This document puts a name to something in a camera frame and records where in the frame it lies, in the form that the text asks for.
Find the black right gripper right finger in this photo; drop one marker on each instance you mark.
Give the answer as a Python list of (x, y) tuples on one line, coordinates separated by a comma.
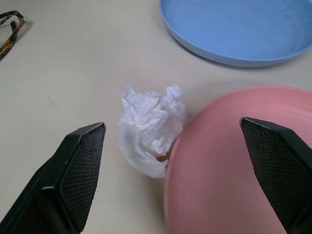
[(280, 165)]

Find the pink plastic plate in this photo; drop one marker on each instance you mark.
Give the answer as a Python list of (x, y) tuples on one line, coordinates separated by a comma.
[(214, 158)]

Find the blue plastic plate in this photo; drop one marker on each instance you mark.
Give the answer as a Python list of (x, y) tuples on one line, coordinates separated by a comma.
[(231, 29)]

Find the tortoiseshell eyeglasses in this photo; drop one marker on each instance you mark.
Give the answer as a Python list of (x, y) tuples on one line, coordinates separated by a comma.
[(16, 32)]

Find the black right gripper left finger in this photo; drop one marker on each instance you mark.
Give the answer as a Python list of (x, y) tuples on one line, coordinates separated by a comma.
[(73, 175)]

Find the white tissue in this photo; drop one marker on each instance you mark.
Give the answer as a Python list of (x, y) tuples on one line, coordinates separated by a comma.
[(146, 126)]

